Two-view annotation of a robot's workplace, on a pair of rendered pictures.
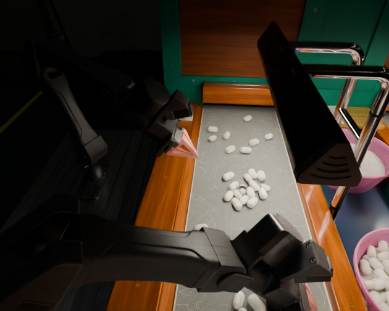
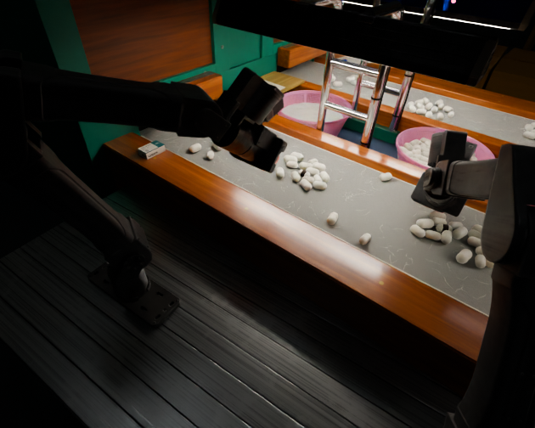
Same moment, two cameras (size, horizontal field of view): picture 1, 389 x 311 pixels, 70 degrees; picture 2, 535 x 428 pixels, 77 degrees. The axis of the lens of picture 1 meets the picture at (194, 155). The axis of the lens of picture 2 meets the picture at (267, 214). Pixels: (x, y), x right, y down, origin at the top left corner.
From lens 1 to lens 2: 0.60 m
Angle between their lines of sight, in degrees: 45
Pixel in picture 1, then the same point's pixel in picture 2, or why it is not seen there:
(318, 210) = (362, 150)
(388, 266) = (418, 157)
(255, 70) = (181, 63)
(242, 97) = not seen: hidden behind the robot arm
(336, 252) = (403, 165)
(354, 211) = not seen: hidden behind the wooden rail
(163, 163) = (219, 200)
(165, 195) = (274, 220)
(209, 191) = (285, 194)
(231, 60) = (153, 57)
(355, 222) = not seen: hidden behind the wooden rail
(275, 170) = (294, 148)
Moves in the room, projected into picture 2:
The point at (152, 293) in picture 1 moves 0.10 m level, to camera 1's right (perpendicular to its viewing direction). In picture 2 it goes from (395, 275) to (409, 243)
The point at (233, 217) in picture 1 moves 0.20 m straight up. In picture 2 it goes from (329, 196) to (346, 120)
